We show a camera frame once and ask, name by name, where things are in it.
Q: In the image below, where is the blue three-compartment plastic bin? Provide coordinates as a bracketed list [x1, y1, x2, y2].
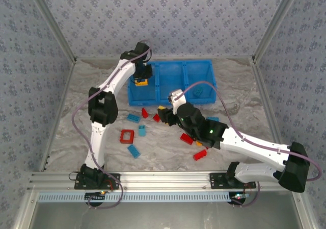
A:
[127, 59, 218, 107]

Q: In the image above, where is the red long lego brick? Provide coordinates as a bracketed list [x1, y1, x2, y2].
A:
[193, 149, 208, 161]

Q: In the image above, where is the aluminium frame post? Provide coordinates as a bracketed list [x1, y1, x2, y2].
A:
[251, 0, 304, 63]
[25, 0, 78, 64]

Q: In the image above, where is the aluminium front rail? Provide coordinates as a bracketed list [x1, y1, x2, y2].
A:
[26, 171, 283, 192]

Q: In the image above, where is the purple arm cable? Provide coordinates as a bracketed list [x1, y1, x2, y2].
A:
[175, 82, 322, 208]
[72, 39, 153, 211]

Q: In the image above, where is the red lego window frame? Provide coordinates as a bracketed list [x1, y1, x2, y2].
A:
[120, 129, 135, 145]

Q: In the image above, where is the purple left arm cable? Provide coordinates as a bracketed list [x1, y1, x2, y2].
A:
[72, 39, 153, 211]

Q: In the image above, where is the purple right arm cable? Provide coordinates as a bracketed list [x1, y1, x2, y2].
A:
[175, 82, 322, 208]

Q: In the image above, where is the aluminium front corner post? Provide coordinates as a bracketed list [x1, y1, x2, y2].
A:
[12, 190, 39, 229]
[290, 188, 319, 229]

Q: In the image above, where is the light blue slotted cable duct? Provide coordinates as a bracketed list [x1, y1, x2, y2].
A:
[37, 191, 232, 203]

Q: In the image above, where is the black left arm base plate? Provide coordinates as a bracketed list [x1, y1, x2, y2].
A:
[74, 172, 121, 190]

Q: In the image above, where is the aluminium side rail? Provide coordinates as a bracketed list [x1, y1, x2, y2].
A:
[39, 60, 77, 172]
[251, 59, 285, 156]

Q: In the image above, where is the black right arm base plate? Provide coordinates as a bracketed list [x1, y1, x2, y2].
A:
[209, 172, 257, 190]

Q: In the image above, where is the blue long lego brick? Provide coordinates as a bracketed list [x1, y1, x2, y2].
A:
[127, 144, 142, 159]
[126, 113, 142, 124]

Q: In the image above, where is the black bracket with circuit board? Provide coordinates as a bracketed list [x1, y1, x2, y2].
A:
[228, 191, 249, 206]
[85, 191, 107, 207]

